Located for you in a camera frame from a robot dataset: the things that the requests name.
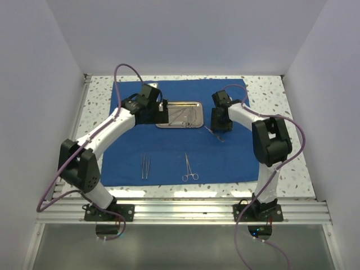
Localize steel scalpel handle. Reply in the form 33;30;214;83
204;126;224;142

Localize stainless steel instrument tray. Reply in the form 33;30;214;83
156;101;204;128

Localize blue surgical cloth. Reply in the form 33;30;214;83
101;79;259;187

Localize steel tweezers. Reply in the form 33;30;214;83
145;154;151;179
141;154;146;179

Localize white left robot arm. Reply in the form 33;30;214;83
55;87;169;221

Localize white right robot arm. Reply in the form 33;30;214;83
211;94;293;221

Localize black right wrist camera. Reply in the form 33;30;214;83
211;90;232;108

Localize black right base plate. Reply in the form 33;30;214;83
232;204;284;222

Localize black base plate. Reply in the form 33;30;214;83
82;204;135;222
232;204;284;222

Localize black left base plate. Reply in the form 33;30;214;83
82;204;135;222

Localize aluminium left side rail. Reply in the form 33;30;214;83
52;73;93;197

